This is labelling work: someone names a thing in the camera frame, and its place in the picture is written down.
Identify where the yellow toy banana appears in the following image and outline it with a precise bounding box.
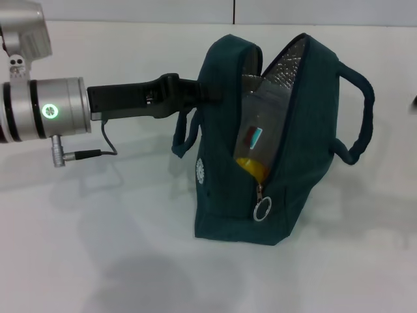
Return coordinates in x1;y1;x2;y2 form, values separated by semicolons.
236;156;270;180

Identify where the left gripper cable with plug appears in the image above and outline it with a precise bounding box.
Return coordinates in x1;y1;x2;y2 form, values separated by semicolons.
51;119;119;170

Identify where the clear plastic food container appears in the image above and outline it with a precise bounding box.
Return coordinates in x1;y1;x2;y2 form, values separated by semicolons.
233;87;296;173

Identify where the dark teal insulated lunch bag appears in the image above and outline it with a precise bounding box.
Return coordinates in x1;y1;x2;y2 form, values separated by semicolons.
171;32;376;248

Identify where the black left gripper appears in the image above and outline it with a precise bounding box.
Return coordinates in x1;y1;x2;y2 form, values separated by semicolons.
86;73;226;123

